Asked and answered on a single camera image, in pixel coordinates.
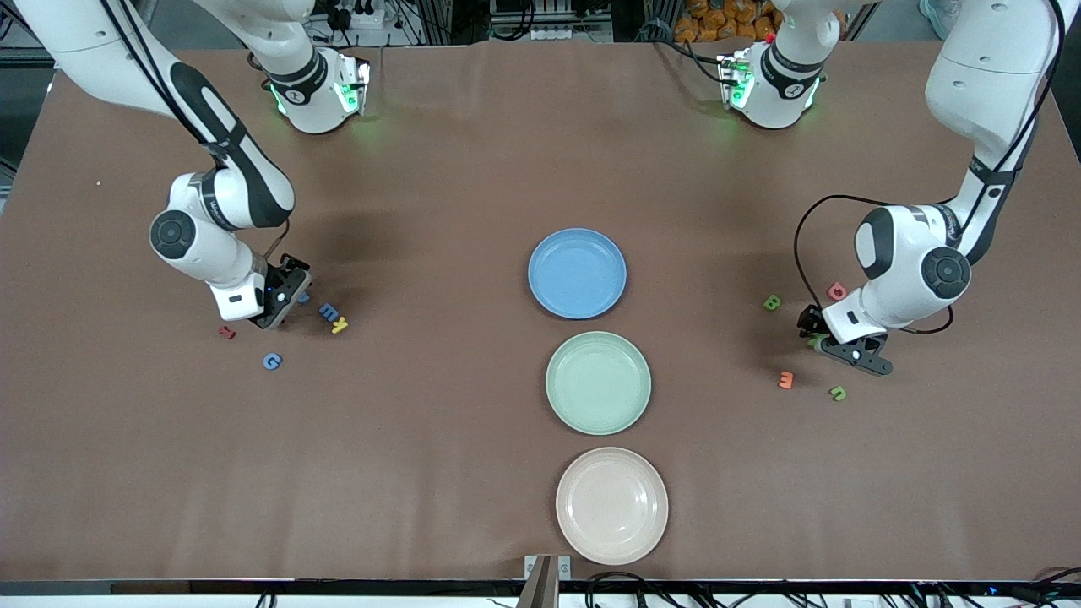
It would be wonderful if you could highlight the white power strip with plugs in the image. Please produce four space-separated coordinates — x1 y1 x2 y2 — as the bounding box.
325 0 383 30

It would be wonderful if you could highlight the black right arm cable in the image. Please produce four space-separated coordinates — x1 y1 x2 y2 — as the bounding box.
97 0 292 263

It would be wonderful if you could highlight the brown table cover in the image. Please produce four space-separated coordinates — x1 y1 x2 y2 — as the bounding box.
0 38 1081 584

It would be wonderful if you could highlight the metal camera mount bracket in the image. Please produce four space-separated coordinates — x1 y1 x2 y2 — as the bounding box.
524 554 573 608

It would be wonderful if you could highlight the pink beige plate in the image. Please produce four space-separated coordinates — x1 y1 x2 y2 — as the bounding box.
556 447 670 566

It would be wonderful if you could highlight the bag of orange objects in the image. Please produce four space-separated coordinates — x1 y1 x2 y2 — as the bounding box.
674 0 780 43

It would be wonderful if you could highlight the blue plate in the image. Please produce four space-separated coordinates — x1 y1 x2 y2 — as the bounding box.
528 228 628 320

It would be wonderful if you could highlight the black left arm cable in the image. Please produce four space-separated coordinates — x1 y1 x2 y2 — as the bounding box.
794 0 1067 334

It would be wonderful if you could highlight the green plate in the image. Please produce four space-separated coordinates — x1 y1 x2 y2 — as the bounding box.
546 331 653 437

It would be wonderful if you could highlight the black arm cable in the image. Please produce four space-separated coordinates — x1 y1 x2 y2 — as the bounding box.
794 0 1067 334
97 0 292 263

